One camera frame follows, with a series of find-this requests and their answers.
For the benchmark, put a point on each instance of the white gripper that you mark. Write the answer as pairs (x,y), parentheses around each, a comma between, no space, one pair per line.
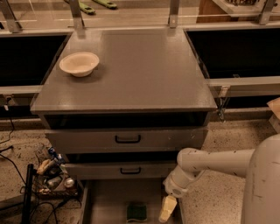
(174,187)

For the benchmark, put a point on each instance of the green yellow sponge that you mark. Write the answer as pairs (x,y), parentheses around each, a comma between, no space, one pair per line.
(136,212)

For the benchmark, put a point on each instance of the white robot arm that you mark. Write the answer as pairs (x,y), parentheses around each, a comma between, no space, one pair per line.
(260,167)

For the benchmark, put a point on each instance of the grey middle drawer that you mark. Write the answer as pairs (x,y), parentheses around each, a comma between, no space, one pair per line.
(150,169)

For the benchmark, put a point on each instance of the grey top drawer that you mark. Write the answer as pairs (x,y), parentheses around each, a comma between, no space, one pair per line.
(80,141)

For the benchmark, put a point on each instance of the grey open bottom drawer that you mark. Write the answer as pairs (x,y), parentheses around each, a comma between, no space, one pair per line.
(105,201)

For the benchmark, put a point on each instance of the grey cabinet with counter top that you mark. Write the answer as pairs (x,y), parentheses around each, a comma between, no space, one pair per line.
(146,79)

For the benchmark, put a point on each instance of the white paper bowl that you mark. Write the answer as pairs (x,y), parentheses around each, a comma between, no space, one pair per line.
(79,64)

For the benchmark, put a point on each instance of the brown wooden box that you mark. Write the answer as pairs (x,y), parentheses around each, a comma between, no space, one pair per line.
(210,12)

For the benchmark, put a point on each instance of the green tool right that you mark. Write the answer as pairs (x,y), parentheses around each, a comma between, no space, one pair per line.
(107,4)

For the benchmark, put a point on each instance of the green tool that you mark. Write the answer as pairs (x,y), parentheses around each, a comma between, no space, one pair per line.
(84,8)
(107,4)

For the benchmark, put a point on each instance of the green tool left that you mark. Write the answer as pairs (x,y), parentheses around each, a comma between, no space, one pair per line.
(84,8)

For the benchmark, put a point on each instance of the black middle drawer handle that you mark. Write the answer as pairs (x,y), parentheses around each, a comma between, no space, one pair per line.
(130,171)

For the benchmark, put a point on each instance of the black drawer handle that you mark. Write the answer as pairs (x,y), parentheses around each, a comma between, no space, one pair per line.
(130,171)
(131,140)

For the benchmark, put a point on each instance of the black top drawer handle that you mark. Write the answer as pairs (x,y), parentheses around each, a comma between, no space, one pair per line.
(131,140)

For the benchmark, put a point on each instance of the wire basket with clutter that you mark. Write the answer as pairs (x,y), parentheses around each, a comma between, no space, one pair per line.
(52,181)

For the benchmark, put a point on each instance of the metal frame rail right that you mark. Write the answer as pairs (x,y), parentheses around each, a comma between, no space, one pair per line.
(248,86)

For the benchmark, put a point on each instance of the metal frame rail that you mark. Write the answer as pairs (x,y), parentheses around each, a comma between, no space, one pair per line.
(20,90)
(248,86)

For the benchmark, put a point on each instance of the black stand post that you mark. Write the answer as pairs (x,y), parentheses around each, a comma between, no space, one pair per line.
(27,195)

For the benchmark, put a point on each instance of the metal upright post middle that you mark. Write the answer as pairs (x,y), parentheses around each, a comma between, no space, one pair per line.
(173,13)

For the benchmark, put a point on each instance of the metal upright post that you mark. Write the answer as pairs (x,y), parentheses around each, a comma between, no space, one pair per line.
(76,14)
(264,16)
(13,25)
(173,13)

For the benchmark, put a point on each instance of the metal frame rail left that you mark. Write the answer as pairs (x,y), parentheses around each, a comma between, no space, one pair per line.
(20,90)

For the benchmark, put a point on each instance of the metal upright post right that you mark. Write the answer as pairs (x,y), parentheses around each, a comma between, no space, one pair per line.
(264,16)

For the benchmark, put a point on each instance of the metal upright post far left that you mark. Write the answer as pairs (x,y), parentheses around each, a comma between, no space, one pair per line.
(13,25)

